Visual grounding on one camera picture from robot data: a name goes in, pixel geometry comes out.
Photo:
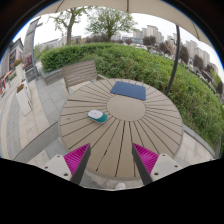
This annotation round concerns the dark blue mouse pad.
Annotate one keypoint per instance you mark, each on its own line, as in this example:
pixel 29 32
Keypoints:
pixel 129 90

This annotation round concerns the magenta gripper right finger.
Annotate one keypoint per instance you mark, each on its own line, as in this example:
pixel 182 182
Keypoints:
pixel 152 166

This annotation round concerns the round slatted patio table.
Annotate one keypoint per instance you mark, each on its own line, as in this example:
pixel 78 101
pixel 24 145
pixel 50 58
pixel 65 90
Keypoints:
pixel 154 123

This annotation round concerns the slatted outdoor chair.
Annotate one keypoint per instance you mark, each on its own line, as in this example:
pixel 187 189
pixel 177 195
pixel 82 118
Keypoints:
pixel 80 72

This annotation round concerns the green trimmed hedge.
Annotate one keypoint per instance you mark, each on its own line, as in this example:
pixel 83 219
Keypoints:
pixel 199 107

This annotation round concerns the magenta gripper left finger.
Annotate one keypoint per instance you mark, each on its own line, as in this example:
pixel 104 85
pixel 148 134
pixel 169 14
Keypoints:
pixel 70 167

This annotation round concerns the white planter with flowers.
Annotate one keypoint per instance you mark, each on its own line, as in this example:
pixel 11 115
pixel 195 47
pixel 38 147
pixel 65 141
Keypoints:
pixel 23 96

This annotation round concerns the white and teal computer mouse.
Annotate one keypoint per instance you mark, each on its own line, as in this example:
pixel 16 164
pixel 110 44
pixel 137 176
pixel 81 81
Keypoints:
pixel 97 116

